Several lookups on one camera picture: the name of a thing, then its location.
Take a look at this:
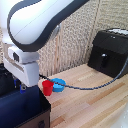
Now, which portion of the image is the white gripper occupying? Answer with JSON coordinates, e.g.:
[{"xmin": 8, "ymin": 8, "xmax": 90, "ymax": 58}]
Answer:
[{"xmin": 3, "ymin": 44, "xmax": 41, "ymax": 95}]

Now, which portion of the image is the red plastic cup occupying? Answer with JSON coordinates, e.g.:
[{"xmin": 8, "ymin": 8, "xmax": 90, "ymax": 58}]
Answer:
[{"xmin": 41, "ymin": 79, "xmax": 55, "ymax": 97}]

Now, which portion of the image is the black fabric storage box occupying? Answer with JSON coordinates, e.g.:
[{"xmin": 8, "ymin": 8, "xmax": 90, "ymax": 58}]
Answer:
[{"xmin": 0, "ymin": 60, "xmax": 52, "ymax": 128}]

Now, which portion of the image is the blue plastic bowl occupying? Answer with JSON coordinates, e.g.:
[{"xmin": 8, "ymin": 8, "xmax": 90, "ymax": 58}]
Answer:
[{"xmin": 51, "ymin": 77, "xmax": 67, "ymax": 93}]

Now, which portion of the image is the black box-shaped appliance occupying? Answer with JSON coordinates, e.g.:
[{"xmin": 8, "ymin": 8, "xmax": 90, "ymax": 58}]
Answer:
[{"xmin": 87, "ymin": 28, "xmax": 128, "ymax": 79}]

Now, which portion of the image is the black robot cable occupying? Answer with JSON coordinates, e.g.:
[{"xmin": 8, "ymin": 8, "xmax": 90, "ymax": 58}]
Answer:
[{"xmin": 39, "ymin": 56, "xmax": 128, "ymax": 91}]

